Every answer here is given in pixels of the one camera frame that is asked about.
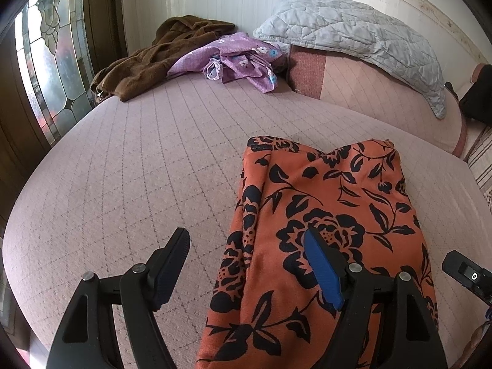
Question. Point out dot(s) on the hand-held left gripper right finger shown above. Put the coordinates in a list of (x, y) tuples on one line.
[(323, 269)]

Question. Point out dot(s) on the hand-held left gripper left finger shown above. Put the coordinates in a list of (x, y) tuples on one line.
[(173, 273)]

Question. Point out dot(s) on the orange black floral cloth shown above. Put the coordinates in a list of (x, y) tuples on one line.
[(319, 200)]

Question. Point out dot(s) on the striped white cloth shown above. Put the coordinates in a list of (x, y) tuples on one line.
[(482, 161)]

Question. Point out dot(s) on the pink quilted bed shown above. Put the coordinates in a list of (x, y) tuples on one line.
[(134, 161)]

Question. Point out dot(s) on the black object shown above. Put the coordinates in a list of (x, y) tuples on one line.
[(476, 102)]

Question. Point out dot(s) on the pink bolster cushion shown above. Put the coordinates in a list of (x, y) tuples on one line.
[(365, 92)]

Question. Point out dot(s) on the brown fuzzy cloth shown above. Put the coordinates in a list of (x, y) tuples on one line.
[(146, 61)]

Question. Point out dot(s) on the purple floral cloth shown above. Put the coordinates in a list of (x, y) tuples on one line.
[(230, 57)]

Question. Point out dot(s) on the stained glass window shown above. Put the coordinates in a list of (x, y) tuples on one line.
[(50, 65)]

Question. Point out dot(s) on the grey quilted pillow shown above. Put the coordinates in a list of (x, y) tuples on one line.
[(346, 27)]

